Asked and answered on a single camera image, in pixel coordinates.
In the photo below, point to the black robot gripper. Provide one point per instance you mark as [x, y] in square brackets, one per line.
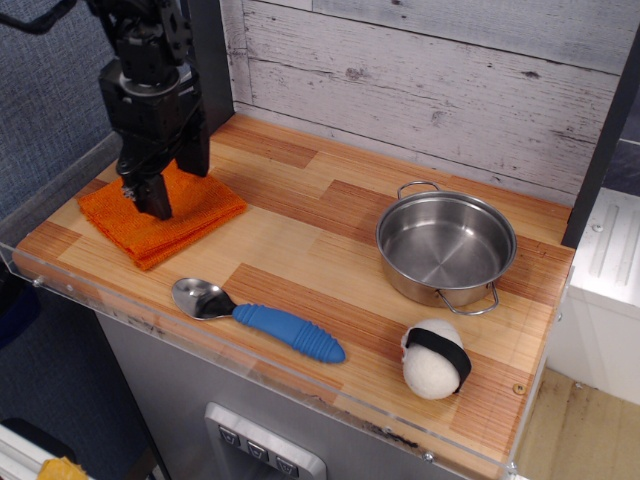
[157, 124]

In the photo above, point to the orange cloth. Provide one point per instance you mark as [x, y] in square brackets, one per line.
[199, 205]

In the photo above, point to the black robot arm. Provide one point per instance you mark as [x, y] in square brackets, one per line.
[150, 40]

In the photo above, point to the small steel saucepan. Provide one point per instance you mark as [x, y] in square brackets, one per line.
[445, 249]

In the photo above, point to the clear acrylic table guard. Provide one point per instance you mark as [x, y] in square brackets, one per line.
[306, 244]

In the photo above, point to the grey cabinet control panel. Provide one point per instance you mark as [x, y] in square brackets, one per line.
[262, 445]

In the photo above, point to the white plush sushi toy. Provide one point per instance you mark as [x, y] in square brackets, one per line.
[435, 364]

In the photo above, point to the blue handled metal spoon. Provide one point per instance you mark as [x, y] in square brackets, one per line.
[202, 300]

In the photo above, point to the dark grey left post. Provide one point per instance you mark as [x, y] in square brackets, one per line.
[211, 59]

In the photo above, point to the dark grey post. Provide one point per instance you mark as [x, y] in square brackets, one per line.
[612, 128]
[211, 59]

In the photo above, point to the white aluminium frame rail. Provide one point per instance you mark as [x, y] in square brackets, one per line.
[606, 262]

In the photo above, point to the dark grey right post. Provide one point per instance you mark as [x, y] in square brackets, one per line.
[612, 128]

